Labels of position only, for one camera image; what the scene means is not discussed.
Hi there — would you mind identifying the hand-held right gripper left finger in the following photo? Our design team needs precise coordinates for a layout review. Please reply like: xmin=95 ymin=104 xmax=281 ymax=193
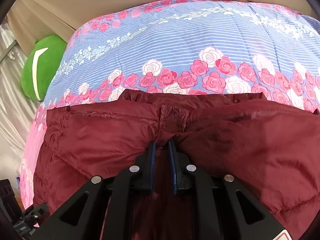
xmin=30 ymin=141 xmax=157 ymax=240

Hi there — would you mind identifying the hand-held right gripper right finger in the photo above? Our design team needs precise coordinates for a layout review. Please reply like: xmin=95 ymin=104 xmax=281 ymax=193
xmin=167 ymin=139 xmax=288 ymax=240

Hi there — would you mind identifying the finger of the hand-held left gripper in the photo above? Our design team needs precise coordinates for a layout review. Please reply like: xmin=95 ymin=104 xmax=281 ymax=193
xmin=12 ymin=203 xmax=48 ymax=240

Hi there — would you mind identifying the maroon puffer jacket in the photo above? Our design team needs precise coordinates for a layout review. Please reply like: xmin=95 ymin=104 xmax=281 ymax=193
xmin=32 ymin=89 xmax=320 ymax=240

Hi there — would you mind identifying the silver curtain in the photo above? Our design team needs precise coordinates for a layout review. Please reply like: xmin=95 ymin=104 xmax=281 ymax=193
xmin=0 ymin=21 xmax=44 ymax=183

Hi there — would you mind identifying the pink floral blanket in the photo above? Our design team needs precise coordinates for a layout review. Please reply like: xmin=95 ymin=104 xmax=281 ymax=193
xmin=19 ymin=0 xmax=320 ymax=207

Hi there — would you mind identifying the green plush pillow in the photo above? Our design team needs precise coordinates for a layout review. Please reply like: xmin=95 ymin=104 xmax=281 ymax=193
xmin=20 ymin=35 xmax=68 ymax=102

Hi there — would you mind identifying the beige cloth sheet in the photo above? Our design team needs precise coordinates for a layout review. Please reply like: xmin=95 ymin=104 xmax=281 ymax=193
xmin=5 ymin=0 xmax=320 ymax=54

